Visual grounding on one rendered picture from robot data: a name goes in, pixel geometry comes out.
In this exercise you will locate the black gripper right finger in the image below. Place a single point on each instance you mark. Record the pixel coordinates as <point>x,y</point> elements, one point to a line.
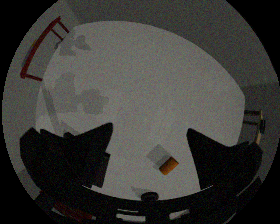
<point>210,157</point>

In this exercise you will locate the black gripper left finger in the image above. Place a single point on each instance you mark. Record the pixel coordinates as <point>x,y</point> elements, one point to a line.
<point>83,152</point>

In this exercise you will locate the orange knob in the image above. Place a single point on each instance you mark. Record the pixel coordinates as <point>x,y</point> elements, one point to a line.
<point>167,167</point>

